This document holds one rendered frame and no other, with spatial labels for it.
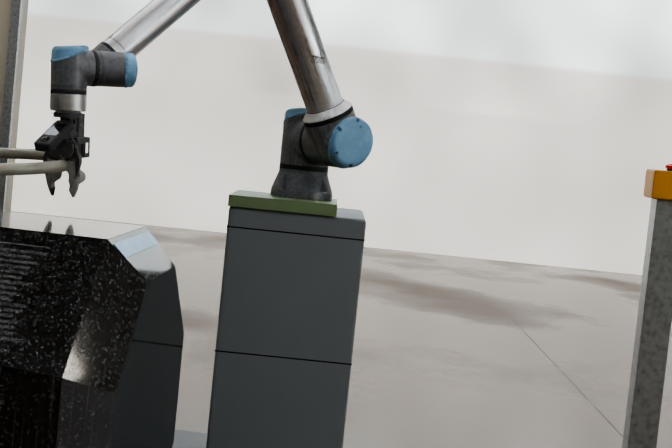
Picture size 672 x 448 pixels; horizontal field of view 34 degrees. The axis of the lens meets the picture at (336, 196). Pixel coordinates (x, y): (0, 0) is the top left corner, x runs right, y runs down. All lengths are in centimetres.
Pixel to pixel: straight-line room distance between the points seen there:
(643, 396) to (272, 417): 106
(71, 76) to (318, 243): 88
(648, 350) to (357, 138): 101
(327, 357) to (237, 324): 28
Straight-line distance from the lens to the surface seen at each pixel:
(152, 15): 308
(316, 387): 328
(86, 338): 220
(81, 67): 285
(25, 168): 278
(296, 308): 324
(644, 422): 326
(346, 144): 316
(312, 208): 319
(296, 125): 333
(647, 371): 323
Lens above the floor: 110
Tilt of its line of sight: 3 degrees down
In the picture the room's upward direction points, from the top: 6 degrees clockwise
